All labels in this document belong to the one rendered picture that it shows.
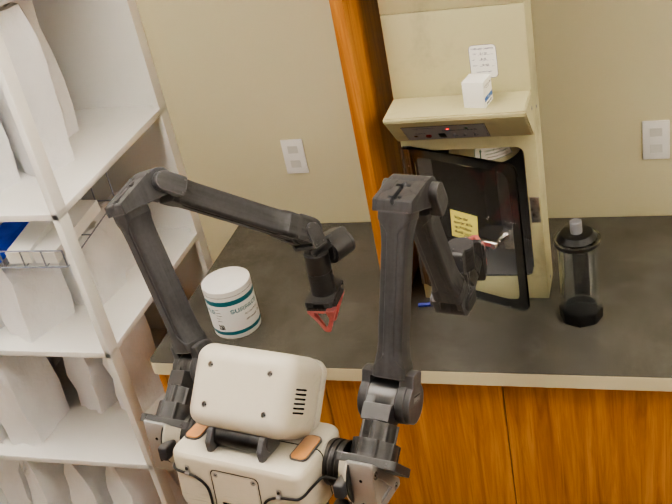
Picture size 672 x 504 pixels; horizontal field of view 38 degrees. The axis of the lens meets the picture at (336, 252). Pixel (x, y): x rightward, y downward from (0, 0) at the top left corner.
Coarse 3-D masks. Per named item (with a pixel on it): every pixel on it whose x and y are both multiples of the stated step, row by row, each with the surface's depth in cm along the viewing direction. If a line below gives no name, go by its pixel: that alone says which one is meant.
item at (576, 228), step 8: (576, 224) 221; (560, 232) 225; (568, 232) 224; (576, 232) 222; (584, 232) 223; (592, 232) 223; (560, 240) 224; (568, 240) 222; (576, 240) 221; (584, 240) 221; (592, 240) 221
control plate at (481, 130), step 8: (408, 128) 219; (416, 128) 219; (424, 128) 218; (432, 128) 218; (440, 128) 218; (456, 128) 217; (472, 128) 216; (480, 128) 216; (408, 136) 224; (424, 136) 224; (432, 136) 223; (448, 136) 223; (456, 136) 222; (464, 136) 222; (472, 136) 222; (480, 136) 221
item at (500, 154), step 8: (456, 152) 234; (464, 152) 232; (472, 152) 231; (480, 152) 230; (488, 152) 230; (496, 152) 230; (504, 152) 231; (512, 152) 232; (496, 160) 230; (504, 160) 231
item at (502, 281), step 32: (416, 160) 230; (448, 160) 224; (480, 160) 218; (448, 192) 229; (480, 192) 222; (512, 192) 216; (448, 224) 234; (480, 224) 228; (512, 224) 221; (512, 256) 226; (480, 288) 239; (512, 288) 232
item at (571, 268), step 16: (560, 256) 225; (576, 256) 222; (592, 256) 223; (560, 272) 228; (576, 272) 224; (592, 272) 225; (560, 288) 232; (576, 288) 227; (592, 288) 227; (576, 304) 229; (592, 304) 229
